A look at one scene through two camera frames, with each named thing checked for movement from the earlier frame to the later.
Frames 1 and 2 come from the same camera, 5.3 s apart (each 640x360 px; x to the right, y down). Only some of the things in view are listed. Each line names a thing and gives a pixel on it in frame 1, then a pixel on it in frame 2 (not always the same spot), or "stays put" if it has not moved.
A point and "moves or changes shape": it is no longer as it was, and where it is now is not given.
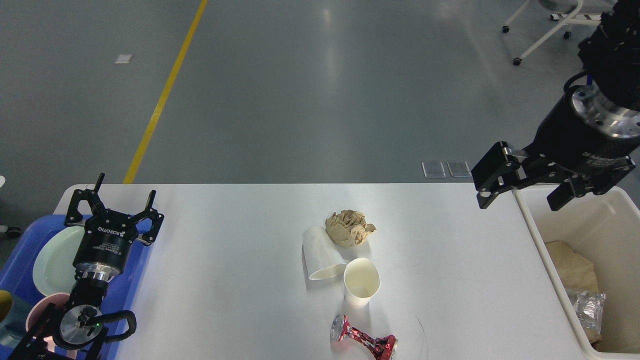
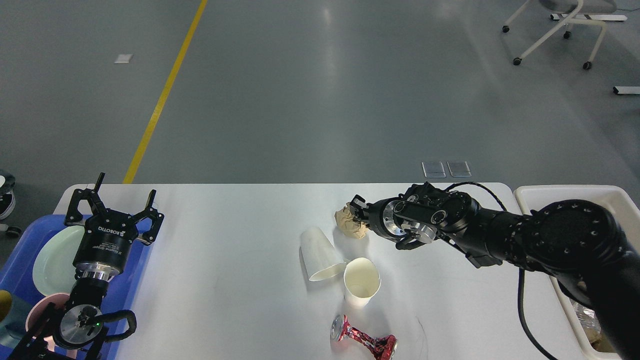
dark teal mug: [14, 328] stays put
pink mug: [37, 312] stays put
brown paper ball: [349, 228] moves or changes shape
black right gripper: [587, 134] -> [382, 221]
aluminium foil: [588, 308] stays put
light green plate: [53, 272] stays put
